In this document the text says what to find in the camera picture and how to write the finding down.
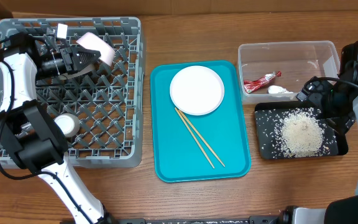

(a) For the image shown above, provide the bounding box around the pile of rice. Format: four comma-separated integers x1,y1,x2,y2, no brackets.
256,107,338,158

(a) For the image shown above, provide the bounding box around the red snack wrapper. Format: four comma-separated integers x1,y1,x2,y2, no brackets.
244,71,282,93

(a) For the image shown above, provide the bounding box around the wooden chopstick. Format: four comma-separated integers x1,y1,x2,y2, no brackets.
174,107,215,169
178,109,226,167

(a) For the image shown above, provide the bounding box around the large white plate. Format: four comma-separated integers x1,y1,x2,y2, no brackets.
170,65,225,116

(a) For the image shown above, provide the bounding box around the grey shallow bowl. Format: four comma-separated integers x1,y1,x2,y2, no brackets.
58,65,95,80

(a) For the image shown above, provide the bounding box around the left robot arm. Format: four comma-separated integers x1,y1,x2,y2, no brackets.
0,32,117,223

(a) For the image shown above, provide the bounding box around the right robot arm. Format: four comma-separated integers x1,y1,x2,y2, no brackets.
277,41,358,223

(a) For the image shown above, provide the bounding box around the black plastic tray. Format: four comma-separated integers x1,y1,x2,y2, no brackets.
254,98,349,161

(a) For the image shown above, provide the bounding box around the grey plastic dish rack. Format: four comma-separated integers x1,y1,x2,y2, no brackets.
0,17,145,168

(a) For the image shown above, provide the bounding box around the crumpled white tissue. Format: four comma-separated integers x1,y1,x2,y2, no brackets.
268,85,293,94

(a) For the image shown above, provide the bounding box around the clear plastic bin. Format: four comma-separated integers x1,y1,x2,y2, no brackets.
237,40,340,105

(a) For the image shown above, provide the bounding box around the teal plastic tray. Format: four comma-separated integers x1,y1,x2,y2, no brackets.
150,60,251,182

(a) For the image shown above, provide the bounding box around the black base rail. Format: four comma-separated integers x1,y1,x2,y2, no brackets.
118,215,292,224

